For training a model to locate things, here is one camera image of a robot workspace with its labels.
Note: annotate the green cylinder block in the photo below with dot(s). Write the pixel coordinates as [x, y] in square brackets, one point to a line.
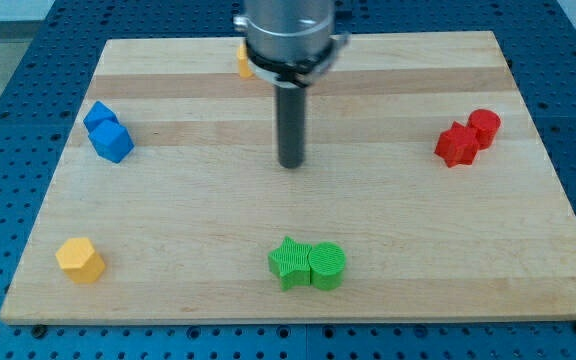
[327, 261]

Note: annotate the yellow block behind arm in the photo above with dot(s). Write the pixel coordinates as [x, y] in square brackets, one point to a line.
[244, 69]

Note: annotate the green star block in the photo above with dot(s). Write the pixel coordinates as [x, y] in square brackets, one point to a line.
[290, 263]

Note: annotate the blue cube block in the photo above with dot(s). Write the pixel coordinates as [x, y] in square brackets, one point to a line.
[98, 113]

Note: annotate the black cylindrical pointer tool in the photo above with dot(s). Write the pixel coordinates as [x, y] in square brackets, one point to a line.
[290, 109]

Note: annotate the wooden board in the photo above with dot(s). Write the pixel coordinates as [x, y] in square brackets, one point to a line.
[185, 222]

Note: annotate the yellow hexagon block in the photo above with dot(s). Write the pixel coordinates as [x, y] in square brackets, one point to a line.
[80, 261]

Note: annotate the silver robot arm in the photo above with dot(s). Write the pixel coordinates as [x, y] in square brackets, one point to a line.
[290, 43]

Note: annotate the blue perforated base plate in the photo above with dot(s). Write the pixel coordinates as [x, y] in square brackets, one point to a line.
[39, 105]

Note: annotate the blue hexagon block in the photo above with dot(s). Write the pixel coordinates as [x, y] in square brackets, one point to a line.
[111, 141]

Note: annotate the red star block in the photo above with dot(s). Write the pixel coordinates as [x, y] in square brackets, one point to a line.
[458, 145]

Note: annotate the red cylinder block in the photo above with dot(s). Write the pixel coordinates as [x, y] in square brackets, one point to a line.
[486, 124]

